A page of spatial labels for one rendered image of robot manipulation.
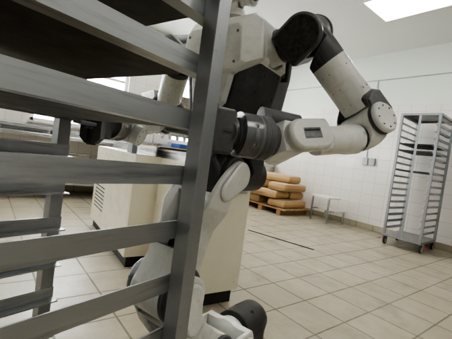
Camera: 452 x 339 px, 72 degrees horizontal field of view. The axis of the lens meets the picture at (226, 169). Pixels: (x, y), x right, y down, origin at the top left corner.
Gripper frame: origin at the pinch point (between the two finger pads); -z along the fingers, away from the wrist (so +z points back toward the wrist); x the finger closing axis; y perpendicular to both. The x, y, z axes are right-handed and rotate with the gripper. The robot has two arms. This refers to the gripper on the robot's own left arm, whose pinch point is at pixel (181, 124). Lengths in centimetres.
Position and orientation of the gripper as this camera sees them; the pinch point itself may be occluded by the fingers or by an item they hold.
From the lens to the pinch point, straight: 56.6
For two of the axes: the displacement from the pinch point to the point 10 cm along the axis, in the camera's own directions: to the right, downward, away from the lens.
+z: 9.0, 1.1, 4.2
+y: 4.1, 1.0, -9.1
